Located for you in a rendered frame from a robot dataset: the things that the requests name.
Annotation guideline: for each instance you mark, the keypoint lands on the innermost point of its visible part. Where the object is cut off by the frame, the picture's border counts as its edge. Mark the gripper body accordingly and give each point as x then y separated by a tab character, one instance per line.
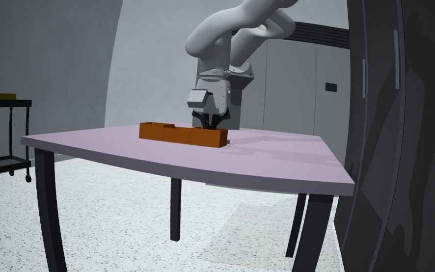
220	100

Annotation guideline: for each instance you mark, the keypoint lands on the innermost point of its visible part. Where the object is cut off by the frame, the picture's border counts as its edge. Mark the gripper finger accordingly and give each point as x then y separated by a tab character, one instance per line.
216	119
204	118

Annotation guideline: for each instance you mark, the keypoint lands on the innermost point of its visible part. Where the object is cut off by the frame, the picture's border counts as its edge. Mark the orange bin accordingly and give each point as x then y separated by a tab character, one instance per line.
192	136

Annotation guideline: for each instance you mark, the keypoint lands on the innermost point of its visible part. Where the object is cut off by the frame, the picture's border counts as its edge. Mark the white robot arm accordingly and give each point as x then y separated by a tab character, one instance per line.
220	55

